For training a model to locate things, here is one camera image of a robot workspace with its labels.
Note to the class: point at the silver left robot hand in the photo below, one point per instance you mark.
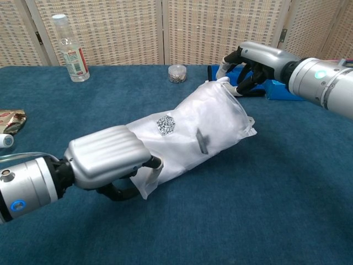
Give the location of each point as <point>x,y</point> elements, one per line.
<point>107,154</point>

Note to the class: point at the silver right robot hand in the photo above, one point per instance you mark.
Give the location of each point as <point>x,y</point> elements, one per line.
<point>264,59</point>

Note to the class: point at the white garment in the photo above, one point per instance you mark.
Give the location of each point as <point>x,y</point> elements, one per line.
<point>209,116</point>

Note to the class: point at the frosted plastic zip bag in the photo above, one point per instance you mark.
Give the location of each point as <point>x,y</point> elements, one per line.
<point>193,127</point>

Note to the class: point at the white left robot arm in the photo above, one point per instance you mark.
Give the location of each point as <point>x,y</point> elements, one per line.
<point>27,187</point>

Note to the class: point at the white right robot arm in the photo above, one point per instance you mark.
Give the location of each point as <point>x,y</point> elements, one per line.
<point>325,85</point>

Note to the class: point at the blue cookie box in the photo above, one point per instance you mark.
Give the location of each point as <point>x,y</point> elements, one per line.
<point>275,92</point>

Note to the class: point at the blue cloth with black trim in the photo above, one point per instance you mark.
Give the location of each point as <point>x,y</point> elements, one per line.
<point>212,73</point>

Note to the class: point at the clear left wrist tube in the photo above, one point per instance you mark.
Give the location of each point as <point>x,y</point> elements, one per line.
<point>24,155</point>

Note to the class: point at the small clear round jar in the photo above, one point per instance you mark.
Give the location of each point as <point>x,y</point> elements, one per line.
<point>177,74</point>

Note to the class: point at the gold snack wrapper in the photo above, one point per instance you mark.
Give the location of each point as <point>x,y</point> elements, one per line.
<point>12,121</point>

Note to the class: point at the orange drink bottle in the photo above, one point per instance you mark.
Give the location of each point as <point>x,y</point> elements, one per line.
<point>5,141</point>

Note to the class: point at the clear red-label water bottle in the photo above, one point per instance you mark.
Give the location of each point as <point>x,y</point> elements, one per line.
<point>73,55</point>

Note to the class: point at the woven folding screen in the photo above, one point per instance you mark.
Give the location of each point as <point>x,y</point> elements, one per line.
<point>110,30</point>

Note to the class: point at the blue table cover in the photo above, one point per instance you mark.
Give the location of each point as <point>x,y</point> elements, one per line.
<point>220,220</point>

